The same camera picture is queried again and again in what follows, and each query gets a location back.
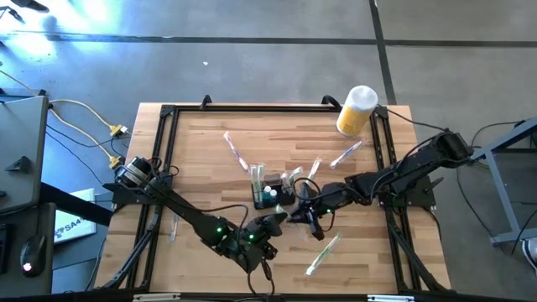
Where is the black desk crossbar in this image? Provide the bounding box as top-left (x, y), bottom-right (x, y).
top-left (39, 182), bottom-right (114, 227)

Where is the black wire caddy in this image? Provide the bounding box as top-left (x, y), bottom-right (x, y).
top-left (251, 172), bottom-right (297, 211)

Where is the light blue toothbrush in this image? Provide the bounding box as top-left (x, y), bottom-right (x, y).
top-left (329, 140), bottom-right (364, 170)

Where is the black stand leg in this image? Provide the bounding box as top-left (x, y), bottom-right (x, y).
top-left (0, 6), bottom-right (25, 24)
top-left (8, 0), bottom-right (50, 15)

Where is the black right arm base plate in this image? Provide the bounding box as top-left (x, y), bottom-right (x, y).
top-left (375, 174), bottom-right (445, 209)

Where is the black computer mouse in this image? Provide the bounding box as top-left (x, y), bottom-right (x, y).
top-left (19, 234), bottom-right (48, 279)

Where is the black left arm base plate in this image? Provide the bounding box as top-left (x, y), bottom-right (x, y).
top-left (102, 169), bottom-right (173, 206)

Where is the white printed cardboard box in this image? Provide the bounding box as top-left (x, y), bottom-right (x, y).
top-left (53, 188), bottom-right (98, 244)

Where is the black floor cable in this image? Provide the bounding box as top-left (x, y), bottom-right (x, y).
top-left (450, 188), bottom-right (537, 267)
top-left (469, 120), bottom-right (525, 198)

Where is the person's white shoe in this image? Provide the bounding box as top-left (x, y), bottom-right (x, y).
top-left (521, 237), bottom-right (537, 273)

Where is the grey side desk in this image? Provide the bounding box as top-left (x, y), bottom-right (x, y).
top-left (0, 87), bottom-right (58, 297)

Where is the black keyboard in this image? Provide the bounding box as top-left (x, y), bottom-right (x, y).
top-left (0, 224), bottom-right (13, 274)

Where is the black plastic bracket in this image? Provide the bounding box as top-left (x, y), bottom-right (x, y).
top-left (4, 155), bottom-right (33, 174)

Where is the blue-grey metal table frame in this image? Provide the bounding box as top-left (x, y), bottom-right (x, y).
top-left (463, 117), bottom-right (537, 247)

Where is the pale grey wrapped toothbrush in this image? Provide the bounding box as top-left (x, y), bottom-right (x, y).
top-left (169, 212), bottom-right (180, 242)

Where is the blue-green toothbrush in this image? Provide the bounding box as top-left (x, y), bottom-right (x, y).
top-left (307, 157), bottom-right (323, 181)

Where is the yellow network cable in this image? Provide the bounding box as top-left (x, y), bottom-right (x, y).
top-left (0, 70), bottom-right (39, 96)
top-left (50, 108), bottom-right (125, 169)
top-left (49, 98), bottom-right (129, 138)

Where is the silver metal bracket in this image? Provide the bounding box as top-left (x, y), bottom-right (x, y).
top-left (133, 293), bottom-right (182, 302)
top-left (367, 294), bottom-right (416, 302)

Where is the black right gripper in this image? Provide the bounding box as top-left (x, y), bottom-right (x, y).
top-left (289, 183), bottom-right (356, 242)

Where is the black aluminium table frame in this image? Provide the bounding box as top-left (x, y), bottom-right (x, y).
top-left (96, 94), bottom-right (453, 302)

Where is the yellow wipes canister white lid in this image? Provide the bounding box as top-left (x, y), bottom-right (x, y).
top-left (335, 85), bottom-right (379, 138)

